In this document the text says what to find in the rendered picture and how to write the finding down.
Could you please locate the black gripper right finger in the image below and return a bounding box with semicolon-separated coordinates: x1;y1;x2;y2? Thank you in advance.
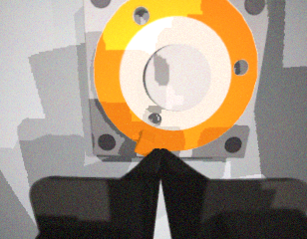
160;148;307;239

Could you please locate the orange round plate with tab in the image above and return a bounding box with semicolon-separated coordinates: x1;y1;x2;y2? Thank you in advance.
94;0;258;156

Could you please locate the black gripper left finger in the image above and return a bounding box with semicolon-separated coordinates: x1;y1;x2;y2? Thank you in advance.
29;148;161;239

